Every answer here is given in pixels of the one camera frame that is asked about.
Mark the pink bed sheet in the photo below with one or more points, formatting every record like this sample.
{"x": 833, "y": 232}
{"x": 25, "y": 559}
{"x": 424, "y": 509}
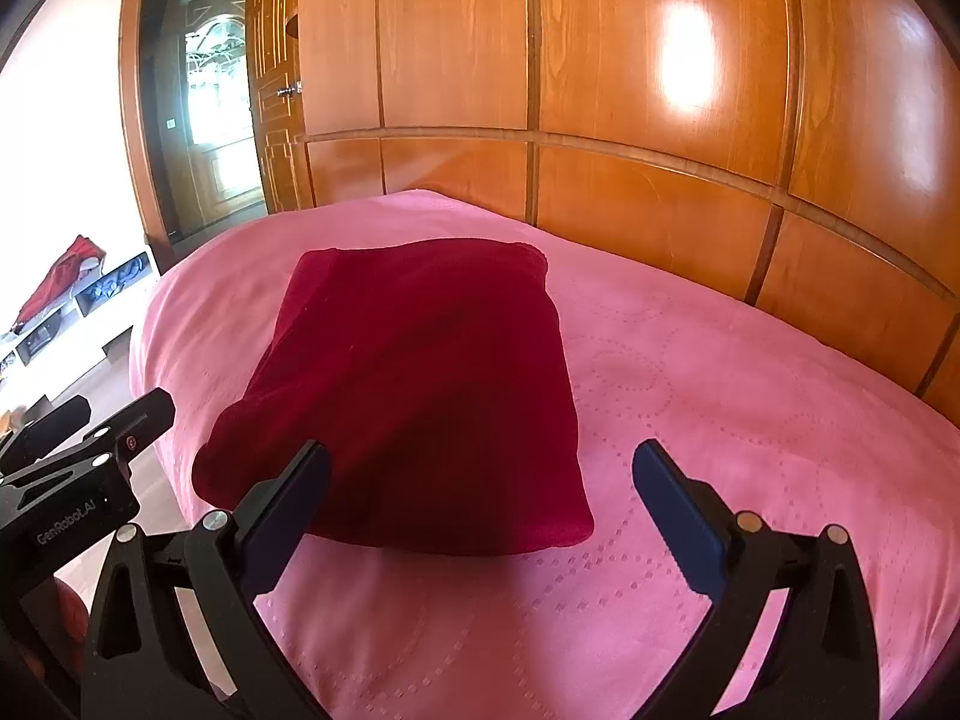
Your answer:
{"x": 712, "y": 390}

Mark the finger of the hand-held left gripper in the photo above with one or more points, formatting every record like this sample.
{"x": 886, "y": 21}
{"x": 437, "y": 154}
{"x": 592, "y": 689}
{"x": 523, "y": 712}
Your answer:
{"x": 142, "y": 414}
{"x": 52, "y": 424}

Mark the white low cabinet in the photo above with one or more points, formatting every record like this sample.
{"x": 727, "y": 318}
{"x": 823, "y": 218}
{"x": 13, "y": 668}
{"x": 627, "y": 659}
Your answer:
{"x": 67, "y": 349}

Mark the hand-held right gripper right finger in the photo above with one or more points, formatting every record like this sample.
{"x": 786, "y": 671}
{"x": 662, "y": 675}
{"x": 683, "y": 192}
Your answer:
{"x": 675, "y": 510}

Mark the wooden door frame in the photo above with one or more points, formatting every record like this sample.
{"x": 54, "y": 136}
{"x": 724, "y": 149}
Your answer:
{"x": 131, "y": 127}

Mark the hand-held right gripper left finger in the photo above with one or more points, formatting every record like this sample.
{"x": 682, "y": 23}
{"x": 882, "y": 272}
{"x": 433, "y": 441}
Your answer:
{"x": 292, "y": 510}

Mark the wooden wardrobe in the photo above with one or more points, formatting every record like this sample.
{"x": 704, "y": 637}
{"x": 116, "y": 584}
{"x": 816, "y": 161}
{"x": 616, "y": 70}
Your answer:
{"x": 600, "y": 187}

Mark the dark printed box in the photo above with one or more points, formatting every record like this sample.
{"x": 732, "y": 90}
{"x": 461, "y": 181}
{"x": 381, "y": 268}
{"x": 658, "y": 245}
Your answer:
{"x": 116, "y": 281}

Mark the door with arched glass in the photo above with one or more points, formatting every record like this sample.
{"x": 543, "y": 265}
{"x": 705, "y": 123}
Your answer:
{"x": 214, "y": 112}

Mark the maroon velvet garment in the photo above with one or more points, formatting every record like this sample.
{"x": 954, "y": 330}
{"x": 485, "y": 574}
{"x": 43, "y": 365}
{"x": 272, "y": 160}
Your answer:
{"x": 420, "y": 390}

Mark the carved wooden door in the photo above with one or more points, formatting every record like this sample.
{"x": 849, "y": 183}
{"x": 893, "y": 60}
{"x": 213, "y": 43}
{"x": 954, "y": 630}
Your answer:
{"x": 277, "y": 157}

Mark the red cloth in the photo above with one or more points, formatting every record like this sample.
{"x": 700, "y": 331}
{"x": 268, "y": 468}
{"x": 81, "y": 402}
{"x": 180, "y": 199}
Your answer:
{"x": 60, "y": 277}

